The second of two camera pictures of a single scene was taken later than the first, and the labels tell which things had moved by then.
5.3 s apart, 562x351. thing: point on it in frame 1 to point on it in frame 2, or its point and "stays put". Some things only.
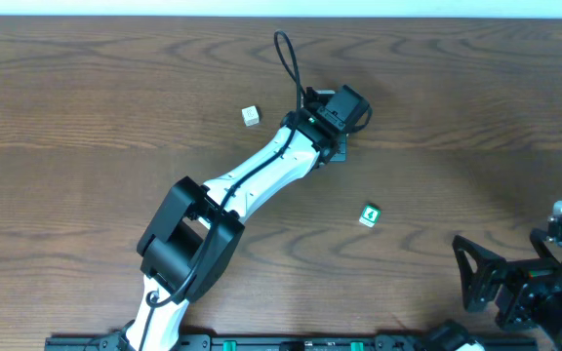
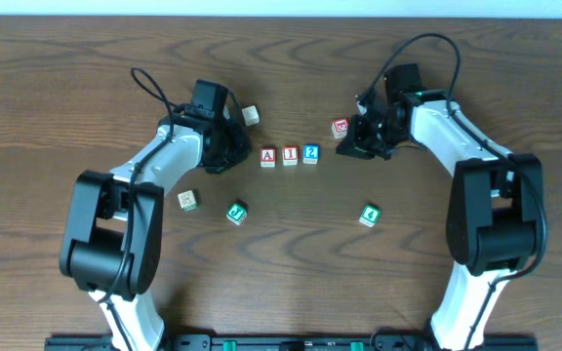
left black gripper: x=339 y=151 to x=235 y=147
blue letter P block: x=251 y=116 stays put
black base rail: x=311 y=342 stays put
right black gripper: x=508 y=281 to x=359 y=141
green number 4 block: x=370 y=215 stays put
